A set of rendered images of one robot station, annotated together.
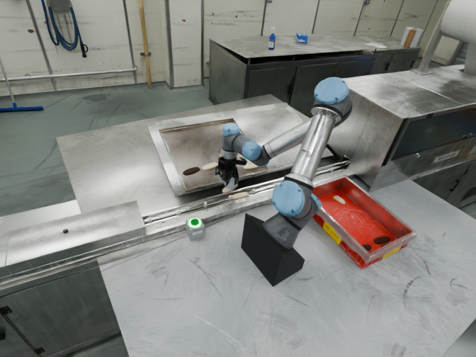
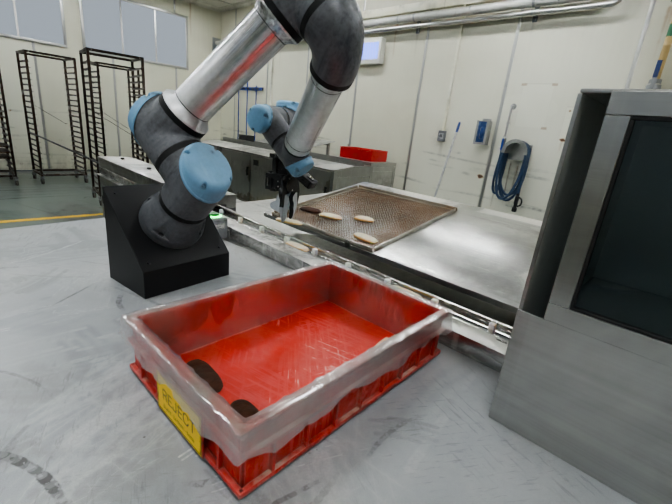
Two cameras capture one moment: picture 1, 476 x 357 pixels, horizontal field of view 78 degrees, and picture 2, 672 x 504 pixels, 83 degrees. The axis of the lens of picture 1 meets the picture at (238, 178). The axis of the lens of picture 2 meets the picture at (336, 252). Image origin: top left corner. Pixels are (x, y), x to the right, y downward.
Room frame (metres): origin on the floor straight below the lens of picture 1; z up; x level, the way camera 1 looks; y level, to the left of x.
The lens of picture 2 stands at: (0.93, -1.17, 1.23)
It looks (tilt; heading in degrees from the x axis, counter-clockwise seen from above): 18 degrees down; 73
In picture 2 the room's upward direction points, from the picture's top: 6 degrees clockwise
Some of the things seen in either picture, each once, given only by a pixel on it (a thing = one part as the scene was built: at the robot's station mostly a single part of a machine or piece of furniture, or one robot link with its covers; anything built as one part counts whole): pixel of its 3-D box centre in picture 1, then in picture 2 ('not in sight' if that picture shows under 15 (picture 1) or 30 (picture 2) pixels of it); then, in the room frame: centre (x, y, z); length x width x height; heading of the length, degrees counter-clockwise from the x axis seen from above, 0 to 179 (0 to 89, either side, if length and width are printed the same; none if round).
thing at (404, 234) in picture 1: (352, 216); (302, 336); (1.07, -0.59, 0.87); 0.49 x 0.34 x 0.10; 32
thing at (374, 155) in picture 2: not in sight; (363, 153); (2.62, 3.55, 0.93); 0.51 x 0.36 x 0.13; 124
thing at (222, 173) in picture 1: (227, 166); (283, 173); (1.11, 0.06, 1.07); 0.09 x 0.08 x 0.12; 138
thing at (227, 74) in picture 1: (287, 80); not in sight; (3.94, -0.54, 0.51); 1.93 x 1.05 x 1.02; 120
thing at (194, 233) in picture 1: (195, 230); (214, 231); (0.90, 0.18, 0.84); 0.08 x 0.08 x 0.11; 30
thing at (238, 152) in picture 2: not in sight; (287, 175); (1.77, 4.21, 0.51); 3.00 x 1.26 x 1.03; 120
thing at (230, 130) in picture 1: (231, 137); (287, 120); (1.11, 0.05, 1.23); 0.09 x 0.08 x 0.11; 48
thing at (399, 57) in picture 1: (367, 66); not in sight; (5.33, -2.05, 0.40); 1.30 x 0.85 x 0.80; 120
